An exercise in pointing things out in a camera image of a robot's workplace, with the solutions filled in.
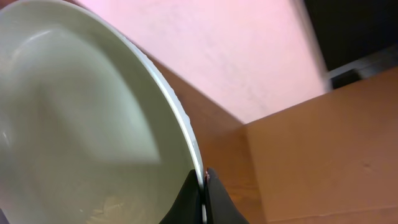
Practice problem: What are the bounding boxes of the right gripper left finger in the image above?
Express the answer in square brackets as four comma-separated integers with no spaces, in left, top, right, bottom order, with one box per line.
[160,170,203,224]

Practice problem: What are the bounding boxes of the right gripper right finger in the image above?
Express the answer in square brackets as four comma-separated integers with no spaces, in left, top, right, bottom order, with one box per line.
[205,168,249,224]

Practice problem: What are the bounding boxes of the pale green plate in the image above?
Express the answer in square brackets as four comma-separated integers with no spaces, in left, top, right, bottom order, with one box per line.
[1,1,203,223]

